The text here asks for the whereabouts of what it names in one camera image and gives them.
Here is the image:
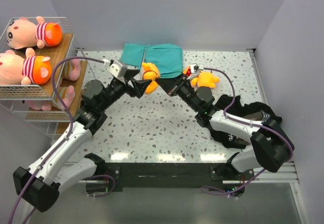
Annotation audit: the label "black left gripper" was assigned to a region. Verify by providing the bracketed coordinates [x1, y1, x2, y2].
[99, 69, 151, 111]

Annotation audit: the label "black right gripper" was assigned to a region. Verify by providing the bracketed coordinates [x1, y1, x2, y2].
[155, 73, 200, 112]

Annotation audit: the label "orange bear polka dress front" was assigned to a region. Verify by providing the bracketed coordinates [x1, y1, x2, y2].
[141, 62, 160, 95]

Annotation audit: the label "orange bear polka dress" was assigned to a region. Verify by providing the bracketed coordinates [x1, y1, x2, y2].
[183, 66, 220, 88]
[141, 62, 160, 95]

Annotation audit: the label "orange bear polka dress back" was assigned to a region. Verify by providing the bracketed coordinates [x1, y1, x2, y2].
[183, 66, 220, 88]

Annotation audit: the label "pink pig striped shirt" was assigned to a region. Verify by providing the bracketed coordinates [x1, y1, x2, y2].
[62, 59, 81, 81]

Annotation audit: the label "pink pig toy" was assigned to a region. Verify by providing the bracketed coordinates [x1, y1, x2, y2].
[25, 85, 75, 111]

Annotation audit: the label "face-up doll orange hat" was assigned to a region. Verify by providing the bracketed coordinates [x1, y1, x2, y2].
[0, 48, 52, 85]

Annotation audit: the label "black-haired doll orange pants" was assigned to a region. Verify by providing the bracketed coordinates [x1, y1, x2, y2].
[6, 16, 63, 50]

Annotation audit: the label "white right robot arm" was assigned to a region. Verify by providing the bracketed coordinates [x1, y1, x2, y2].
[156, 75, 295, 180]

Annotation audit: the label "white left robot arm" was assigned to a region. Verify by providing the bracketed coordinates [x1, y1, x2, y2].
[13, 69, 152, 212]

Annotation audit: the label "folded teal cloth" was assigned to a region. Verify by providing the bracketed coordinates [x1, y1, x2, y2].
[120, 43, 183, 78]

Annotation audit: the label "black printed garment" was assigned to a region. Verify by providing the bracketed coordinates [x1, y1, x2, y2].
[209, 95, 282, 149]

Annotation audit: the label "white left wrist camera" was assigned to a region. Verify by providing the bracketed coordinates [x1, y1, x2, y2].
[103, 60, 127, 80]

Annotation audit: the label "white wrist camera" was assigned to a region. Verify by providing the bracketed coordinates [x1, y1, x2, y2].
[103, 60, 127, 80]
[185, 63, 204, 80]

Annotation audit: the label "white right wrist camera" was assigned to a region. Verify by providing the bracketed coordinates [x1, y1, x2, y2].
[185, 63, 204, 80]

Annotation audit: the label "white wire wooden shelf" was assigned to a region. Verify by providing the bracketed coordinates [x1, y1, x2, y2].
[1, 17, 95, 139]

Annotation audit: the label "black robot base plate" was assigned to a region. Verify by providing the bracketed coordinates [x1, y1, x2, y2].
[85, 152, 255, 193]

